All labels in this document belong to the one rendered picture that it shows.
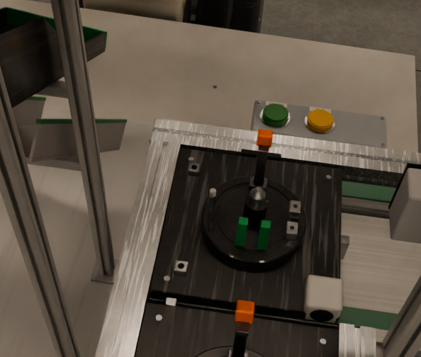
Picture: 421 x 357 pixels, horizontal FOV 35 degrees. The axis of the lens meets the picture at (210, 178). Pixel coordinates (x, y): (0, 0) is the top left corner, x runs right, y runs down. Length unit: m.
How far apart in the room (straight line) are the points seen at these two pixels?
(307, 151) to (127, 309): 0.37
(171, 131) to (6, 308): 0.35
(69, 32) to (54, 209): 0.47
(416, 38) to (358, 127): 1.80
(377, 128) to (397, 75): 0.27
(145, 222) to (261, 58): 0.50
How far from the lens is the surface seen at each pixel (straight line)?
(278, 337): 0.83
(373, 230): 1.00
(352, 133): 1.05
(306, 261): 0.88
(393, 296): 0.95
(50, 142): 0.73
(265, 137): 0.86
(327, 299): 0.84
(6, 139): 0.49
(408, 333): 0.78
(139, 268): 0.87
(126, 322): 0.84
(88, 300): 0.97
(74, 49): 0.65
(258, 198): 0.84
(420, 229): 0.66
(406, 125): 1.23
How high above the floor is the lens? 1.71
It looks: 52 degrees down
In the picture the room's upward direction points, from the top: 4 degrees clockwise
